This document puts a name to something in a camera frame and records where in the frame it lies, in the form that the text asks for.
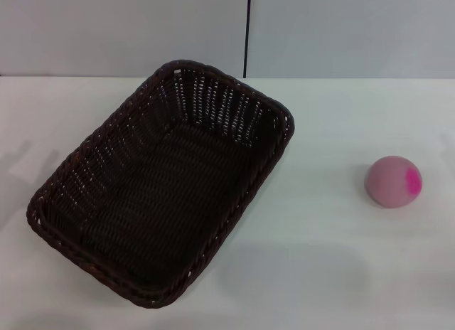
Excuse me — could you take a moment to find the dark brown woven basket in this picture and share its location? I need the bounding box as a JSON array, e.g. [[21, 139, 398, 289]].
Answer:
[[26, 58, 295, 308]]

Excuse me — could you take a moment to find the pink foam ball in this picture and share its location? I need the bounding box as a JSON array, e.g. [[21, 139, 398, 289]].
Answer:
[[364, 155, 424, 209]]

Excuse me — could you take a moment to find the dark vertical wall strip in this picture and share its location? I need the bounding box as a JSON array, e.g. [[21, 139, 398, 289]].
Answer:
[[243, 0, 254, 78]]

